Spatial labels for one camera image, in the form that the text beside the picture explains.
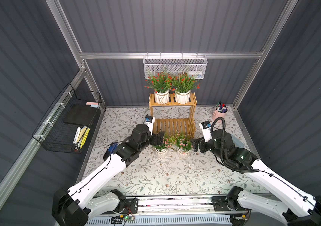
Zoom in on red flower plant white pot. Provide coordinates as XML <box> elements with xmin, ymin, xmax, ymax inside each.
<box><xmin>172</xmin><ymin>71</ymin><xmax>200</xmax><ymax>104</ymax></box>

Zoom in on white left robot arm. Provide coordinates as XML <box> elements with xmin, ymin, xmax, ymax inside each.
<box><xmin>52</xmin><ymin>123</ymin><xmax>165</xmax><ymax>226</ymax></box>

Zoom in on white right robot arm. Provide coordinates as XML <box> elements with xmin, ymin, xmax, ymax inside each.
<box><xmin>191</xmin><ymin>117</ymin><xmax>321</xmax><ymax>226</ymax></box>

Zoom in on pink metal pen bucket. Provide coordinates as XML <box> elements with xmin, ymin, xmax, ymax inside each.
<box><xmin>211</xmin><ymin>110</ymin><xmax>227</xmax><ymax>121</ymax></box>

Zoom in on grey-blue stapler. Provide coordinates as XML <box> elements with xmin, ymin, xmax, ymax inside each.
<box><xmin>231</xmin><ymin>134</ymin><xmax>244</xmax><ymax>148</ymax></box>

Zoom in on markers in pink bucket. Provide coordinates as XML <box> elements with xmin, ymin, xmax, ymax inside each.
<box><xmin>215</xmin><ymin>101</ymin><xmax>228</xmax><ymax>113</ymax></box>

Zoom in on dark blue stapler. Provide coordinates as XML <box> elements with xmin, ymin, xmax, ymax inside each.
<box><xmin>103</xmin><ymin>142</ymin><xmax>118</xmax><ymax>161</ymax></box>

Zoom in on pink blue sticky notes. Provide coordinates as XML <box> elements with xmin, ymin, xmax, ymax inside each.
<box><xmin>86</xmin><ymin>102</ymin><xmax>99</xmax><ymax>108</ymax></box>

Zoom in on yellow item in black basket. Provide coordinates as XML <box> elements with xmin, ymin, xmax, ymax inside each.
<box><xmin>77</xmin><ymin>126</ymin><xmax>90</xmax><ymax>150</ymax></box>

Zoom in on black notebook in basket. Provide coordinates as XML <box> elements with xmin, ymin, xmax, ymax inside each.
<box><xmin>63</xmin><ymin>105</ymin><xmax>97</xmax><ymax>126</ymax></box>

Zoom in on white marker in black basket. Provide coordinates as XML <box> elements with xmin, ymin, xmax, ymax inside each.
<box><xmin>71</xmin><ymin>127</ymin><xmax>81</xmax><ymax>152</ymax></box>

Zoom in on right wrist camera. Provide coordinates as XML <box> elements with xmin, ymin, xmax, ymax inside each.
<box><xmin>199</xmin><ymin>121</ymin><xmax>212</xmax><ymax>142</ymax></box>

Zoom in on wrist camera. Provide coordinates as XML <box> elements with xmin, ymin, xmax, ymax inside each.
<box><xmin>199</xmin><ymin>121</ymin><xmax>212</xmax><ymax>142</ymax></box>
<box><xmin>143</xmin><ymin>115</ymin><xmax>155</xmax><ymax>134</ymax></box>

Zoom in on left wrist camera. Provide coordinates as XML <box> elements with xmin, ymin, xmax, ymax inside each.
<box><xmin>143</xmin><ymin>115</ymin><xmax>155</xmax><ymax>134</ymax></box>

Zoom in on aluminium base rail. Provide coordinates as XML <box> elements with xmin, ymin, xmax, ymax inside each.
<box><xmin>64</xmin><ymin>193</ymin><xmax>288</xmax><ymax>218</ymax></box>

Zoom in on white wire mesh basket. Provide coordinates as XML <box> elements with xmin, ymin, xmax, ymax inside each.
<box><xmin>143</xmin><ymin>54</ymin><xmax>208</xmax><ymax>80</ymax></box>

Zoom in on black wire wall basket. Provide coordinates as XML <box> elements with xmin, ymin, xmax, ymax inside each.
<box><xmin>32</xmin><ymin>84</ymin><xmax>102</xmax><ymax>154</ymax></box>

